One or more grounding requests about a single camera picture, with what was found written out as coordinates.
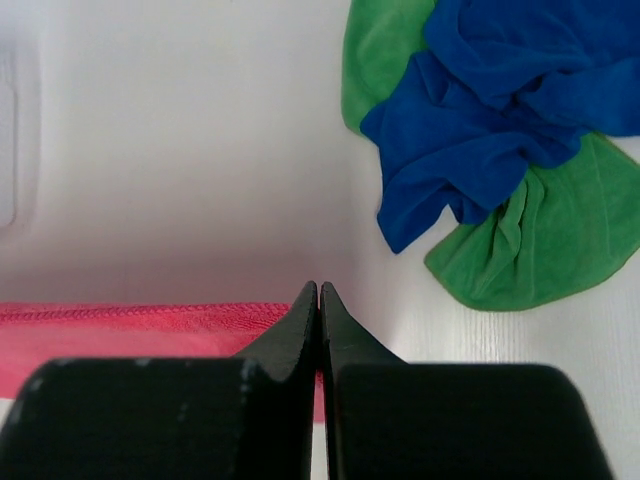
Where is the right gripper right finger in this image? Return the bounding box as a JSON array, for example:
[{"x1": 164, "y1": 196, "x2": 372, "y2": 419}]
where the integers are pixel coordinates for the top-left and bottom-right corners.
[{"x1": 319, "y1": 283, "x2": 613, "y2": 479}]

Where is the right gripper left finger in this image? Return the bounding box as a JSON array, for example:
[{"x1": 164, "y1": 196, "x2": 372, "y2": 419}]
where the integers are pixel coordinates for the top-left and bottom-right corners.
[{"x1": 1, "y1": 282, "x2": 318, "y2": 479}]

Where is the red towel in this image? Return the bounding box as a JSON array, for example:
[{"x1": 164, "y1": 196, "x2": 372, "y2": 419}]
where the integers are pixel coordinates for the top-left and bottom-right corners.
[{"x1": 0, "y1": 301, "x2": 329, "y2": 426}]

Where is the blue towel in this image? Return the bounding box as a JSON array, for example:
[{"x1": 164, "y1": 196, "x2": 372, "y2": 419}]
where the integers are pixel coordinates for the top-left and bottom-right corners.
[{"x1": 361, "y1": 1, "x2": 639, "y2": 253}]

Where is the green towel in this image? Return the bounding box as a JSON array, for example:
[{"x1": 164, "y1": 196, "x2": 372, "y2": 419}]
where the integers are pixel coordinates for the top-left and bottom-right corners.
[{"x1": 341, "y1": 1, "x2": 639, "y2": 311}]

